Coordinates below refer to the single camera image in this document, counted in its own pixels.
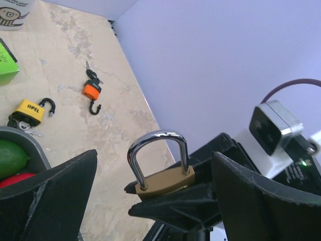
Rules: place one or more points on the large brass padlock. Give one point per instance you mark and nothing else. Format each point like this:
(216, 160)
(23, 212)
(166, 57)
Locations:
(166, 181)

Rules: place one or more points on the toilet paper roll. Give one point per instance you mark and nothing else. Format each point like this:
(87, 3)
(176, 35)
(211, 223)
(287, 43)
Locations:
(14, 13)

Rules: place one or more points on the yellow black padlock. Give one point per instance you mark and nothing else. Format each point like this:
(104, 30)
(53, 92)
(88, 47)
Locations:
(29, 115)

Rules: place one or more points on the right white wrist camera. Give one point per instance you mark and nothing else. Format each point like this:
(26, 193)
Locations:
(272, 119)

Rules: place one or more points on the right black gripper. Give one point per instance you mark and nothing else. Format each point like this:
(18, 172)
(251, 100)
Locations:
(289, 161)

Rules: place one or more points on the green avocado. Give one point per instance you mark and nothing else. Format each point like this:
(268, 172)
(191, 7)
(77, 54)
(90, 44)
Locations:
(13, 159)

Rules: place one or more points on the black green box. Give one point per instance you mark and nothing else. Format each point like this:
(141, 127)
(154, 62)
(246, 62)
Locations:
(8, 64)

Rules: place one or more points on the dark grey fruit tray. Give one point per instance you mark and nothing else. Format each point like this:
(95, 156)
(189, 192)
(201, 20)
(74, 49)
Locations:
(38, 161)

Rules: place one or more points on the red apple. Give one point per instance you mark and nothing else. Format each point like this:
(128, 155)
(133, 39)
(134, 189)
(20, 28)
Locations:
(15, 179)

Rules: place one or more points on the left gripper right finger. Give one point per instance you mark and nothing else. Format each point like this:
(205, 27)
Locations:
(254, 207)

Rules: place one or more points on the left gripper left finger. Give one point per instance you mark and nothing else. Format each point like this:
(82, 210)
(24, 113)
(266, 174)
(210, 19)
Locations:
(51, 204)

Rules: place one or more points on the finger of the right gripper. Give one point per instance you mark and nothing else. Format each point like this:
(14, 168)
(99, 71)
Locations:
(201, 159)
(190, 208)

